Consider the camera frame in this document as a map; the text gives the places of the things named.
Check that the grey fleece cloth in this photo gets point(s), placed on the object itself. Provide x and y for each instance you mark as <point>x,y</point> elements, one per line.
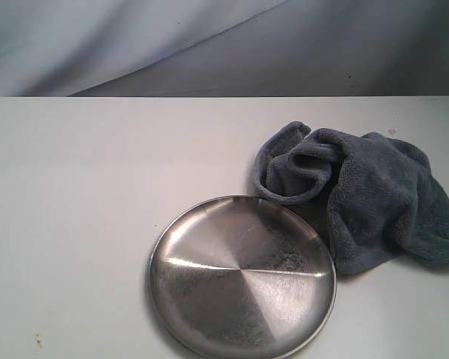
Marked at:
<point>377,195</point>

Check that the round stainless steel plate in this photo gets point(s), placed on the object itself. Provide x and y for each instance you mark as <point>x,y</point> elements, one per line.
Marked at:
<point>241,277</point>

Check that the white backdrop cloth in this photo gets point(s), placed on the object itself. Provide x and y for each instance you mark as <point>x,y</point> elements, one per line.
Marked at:
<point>58,48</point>

